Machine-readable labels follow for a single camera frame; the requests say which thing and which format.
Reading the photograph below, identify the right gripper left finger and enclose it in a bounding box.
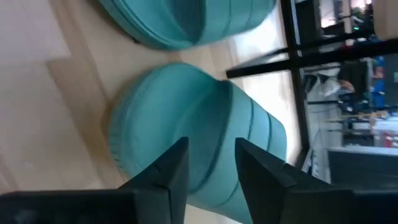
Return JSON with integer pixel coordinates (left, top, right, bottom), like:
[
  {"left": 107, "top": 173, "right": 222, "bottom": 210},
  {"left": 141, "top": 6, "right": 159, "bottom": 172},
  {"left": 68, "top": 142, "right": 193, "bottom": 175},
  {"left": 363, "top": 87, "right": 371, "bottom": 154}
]
[{"left": 0, "top": 136, "right": 190, "bottom": 224}]

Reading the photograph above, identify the teal rubber slide sandal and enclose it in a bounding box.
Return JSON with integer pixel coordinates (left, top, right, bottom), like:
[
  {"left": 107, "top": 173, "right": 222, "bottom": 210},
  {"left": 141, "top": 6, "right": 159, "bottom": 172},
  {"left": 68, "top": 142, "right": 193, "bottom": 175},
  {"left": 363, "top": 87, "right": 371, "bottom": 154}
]
[
  {"left": 98, "top": 0, "right": 277, "bottom": 51},
  {"left": 107, "top": 62, "right": 287, "bottom": 224}
]

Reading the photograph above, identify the wooden shelf with black legs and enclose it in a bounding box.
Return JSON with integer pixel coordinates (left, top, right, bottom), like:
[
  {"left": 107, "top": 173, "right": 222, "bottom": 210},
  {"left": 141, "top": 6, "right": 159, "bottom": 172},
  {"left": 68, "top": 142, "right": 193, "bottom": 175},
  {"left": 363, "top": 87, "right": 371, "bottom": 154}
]
[{"left": 225, "top": 0, "right": 398, "bottom": 79}]

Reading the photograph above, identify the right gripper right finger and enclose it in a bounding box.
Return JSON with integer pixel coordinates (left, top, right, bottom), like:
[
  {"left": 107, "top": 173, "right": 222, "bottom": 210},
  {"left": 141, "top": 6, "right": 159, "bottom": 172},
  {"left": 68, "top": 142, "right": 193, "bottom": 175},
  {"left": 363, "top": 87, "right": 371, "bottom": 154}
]
[{"left": 234, "top": 138, "right": 398, "bottom": 224}]

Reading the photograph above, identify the black aluminium table frame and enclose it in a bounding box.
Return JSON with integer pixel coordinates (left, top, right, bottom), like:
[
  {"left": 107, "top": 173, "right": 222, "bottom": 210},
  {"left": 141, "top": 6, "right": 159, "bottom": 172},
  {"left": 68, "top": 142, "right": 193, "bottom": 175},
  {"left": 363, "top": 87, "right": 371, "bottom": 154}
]
[{"left": 280, "top": 0, "right": 312, "bottom": 169}]

